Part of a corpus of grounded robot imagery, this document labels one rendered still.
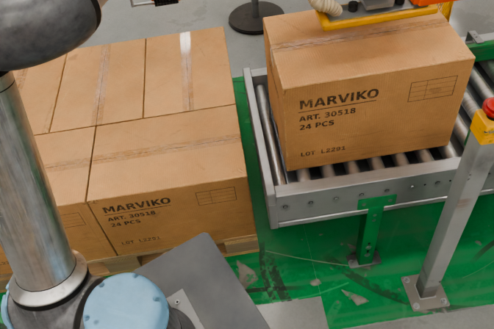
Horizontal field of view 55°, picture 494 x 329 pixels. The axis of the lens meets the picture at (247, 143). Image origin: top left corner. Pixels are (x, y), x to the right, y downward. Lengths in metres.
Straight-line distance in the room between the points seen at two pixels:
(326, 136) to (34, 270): 1.03
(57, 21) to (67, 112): 1.55
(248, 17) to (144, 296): 2.74
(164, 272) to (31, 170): 0.59
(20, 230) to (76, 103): 1.39
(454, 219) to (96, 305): 1.12
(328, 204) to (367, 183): 0.16
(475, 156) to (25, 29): 1.14
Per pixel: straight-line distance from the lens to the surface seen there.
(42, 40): 0.70
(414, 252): 2.24
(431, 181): 1.78
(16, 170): 0.85
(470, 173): 1.47
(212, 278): 1.31
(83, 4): 0.71
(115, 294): 0.99
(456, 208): 1.61
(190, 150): 1.87
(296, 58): 1.56
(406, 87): 1.59
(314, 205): 1.70
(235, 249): 2.15
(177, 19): 3.66
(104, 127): 2.08
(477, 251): 2.31
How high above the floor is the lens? 1.90
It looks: 47 degrees down
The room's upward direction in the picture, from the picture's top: 8 degrees counter-clockwise
